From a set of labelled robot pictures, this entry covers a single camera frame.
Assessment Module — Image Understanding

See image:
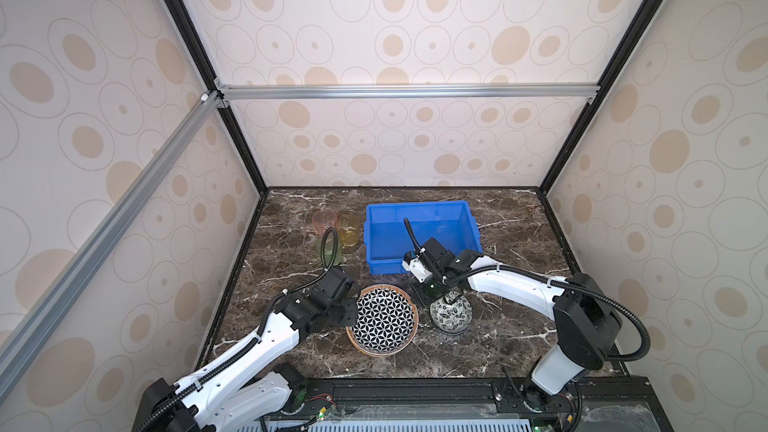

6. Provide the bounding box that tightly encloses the flower pattern orange rim plate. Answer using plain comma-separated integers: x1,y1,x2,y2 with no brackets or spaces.
346,284,419,357

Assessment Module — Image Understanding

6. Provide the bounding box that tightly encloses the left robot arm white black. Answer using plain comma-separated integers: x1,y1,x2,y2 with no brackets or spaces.
132,227,357,431

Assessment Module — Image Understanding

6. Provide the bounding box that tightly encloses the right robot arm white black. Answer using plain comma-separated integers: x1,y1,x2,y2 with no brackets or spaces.
402,222,651,413

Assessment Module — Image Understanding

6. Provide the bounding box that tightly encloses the blue plastic bin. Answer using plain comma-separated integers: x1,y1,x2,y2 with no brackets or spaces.
364,201,482,276

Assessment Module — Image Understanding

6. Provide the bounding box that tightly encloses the green floral ceramic bowl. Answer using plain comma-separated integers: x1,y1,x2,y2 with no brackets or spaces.
429,290,473,335

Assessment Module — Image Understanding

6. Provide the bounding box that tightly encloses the green transparent cup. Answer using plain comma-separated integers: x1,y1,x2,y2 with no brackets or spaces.
314,234,343,268

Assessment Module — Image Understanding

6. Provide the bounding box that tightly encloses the yellow transparent cup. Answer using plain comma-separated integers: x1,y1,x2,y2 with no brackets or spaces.
336,213,363,248

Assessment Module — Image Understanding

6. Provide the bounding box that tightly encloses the pink transparent cup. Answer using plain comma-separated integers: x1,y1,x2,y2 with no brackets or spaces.
311,209,338,236

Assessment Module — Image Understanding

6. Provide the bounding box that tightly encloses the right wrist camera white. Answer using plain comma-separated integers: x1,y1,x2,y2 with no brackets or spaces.
402,252,433,283

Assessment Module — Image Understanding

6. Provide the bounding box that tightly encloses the horizontal aluminium frame bar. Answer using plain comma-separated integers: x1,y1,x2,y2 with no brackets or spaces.
221,82,600,100

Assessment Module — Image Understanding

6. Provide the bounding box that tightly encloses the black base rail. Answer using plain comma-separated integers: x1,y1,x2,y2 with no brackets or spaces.
155,375,673,432

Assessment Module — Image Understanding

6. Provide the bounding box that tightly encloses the left diagonal aluminium frame bar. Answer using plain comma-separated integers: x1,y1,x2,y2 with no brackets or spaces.
1,90,222,400

